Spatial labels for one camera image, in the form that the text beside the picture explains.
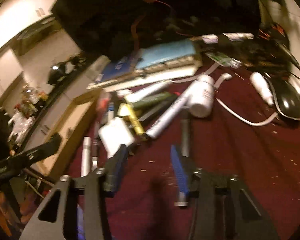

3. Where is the white square charger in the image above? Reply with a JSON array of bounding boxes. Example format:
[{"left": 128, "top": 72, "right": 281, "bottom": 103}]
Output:
[{"left": 98, "top": 117, "right": 135, "bottom": 159}]

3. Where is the yellow black pen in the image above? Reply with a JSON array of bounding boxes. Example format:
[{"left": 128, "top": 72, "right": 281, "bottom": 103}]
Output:
[{"left": 124, "top": 98, "right": 145, "bottom": 137}]

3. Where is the long white tube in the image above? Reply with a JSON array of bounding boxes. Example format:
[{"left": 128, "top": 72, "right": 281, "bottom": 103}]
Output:
[{"left": 146, "top": 81, "right": 198, "bottom": 139}]

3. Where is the white marker pen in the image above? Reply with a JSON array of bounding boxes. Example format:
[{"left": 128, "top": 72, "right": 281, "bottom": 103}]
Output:
[{"left": 125, "top": 80, "right": 172, "bottom": 103}]

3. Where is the white pill bottle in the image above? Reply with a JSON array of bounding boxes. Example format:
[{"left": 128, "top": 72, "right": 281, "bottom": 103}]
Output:
[{"left": 187, "top": 74, "right": 215, "bottom": 118}]

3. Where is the dark green marker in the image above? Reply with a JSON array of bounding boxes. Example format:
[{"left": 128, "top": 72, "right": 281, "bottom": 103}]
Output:
[{"left": 132, "top": 92, "right": 177, "bottom": 110}]

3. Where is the silver marker pen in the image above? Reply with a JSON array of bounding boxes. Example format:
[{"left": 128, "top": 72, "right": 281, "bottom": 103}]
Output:
[{"left": 81, "top": 137, "right": 92, "bottom": 177}]

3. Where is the cardboard tray box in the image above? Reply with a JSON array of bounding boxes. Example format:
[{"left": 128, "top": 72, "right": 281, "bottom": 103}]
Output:
[{"left": 31, "top": 88, "right": 102, "bottom": 181}]

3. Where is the dark blue booklet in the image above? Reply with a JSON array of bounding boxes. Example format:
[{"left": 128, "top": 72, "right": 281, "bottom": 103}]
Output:
[{"left": 94, "top": 51, "right": 142, "bottom": 84}]

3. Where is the black wok pan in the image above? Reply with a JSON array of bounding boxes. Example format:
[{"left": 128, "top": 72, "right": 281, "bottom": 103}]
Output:
[{"left": 46, "top": 61, "right": 75, "bottom": 85}]

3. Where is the beige keyboard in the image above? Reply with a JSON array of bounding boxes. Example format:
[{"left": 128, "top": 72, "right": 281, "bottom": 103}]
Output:
[{"left": 87, "top": 54, "right": 202, "bottom": 92}]

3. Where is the white small bottle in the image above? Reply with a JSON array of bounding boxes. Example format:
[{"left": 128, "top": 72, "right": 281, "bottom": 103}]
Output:
[{"left": 250, "top": 72, "right": 274, "bottom": 106}]

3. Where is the green remote control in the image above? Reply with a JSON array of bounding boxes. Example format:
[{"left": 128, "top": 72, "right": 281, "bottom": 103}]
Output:
[{"left": 205, "top": 52, "right": 242, "bottom": 69}]

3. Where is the black computer mouse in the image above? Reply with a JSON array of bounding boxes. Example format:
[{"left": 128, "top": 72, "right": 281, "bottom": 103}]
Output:
[{"left": 267, "top": 77, "right": 300, "bottom": 121}]

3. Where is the light blue paper booklet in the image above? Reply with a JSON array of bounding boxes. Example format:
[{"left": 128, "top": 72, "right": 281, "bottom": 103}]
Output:
[{"left": 136, "top": 39, "right": 197, "bottom": 69}]

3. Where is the black computer monitor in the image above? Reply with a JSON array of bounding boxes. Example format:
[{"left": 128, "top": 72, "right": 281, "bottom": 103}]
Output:
[{"left": 51, "top": 0, "right": 261, "bottom": 60}]

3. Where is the white cable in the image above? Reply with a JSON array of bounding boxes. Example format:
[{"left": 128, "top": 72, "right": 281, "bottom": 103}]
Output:
[{"left": 169, "top": 62, "right": 280, "bottom": 127}]

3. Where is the red wire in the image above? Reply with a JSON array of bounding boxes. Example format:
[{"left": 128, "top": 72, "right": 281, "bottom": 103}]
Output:
[{"left": 129, "top": 0, "right": 191, "bottom": 53}]

